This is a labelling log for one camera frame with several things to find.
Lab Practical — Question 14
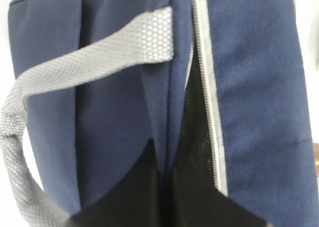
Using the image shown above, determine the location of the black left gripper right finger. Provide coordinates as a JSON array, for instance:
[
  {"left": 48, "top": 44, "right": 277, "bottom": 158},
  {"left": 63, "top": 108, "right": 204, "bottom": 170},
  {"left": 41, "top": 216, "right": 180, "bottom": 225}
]
[{"left": 163, "top": 159, "right": 268, "bottom": 227}]

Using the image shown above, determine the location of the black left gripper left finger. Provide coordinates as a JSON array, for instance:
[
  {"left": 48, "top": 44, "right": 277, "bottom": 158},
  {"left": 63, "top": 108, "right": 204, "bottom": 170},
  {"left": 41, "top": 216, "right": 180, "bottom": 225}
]
[{"left": 65, "top": 139, "right": 161, "bottom": 227}]

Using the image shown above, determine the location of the navy and white lunch bag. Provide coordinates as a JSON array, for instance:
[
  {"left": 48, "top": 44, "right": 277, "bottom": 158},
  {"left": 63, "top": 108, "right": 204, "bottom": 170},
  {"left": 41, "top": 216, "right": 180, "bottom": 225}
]
[{"left": 0, "top": 0, "right": 319, "bottom": 227}]

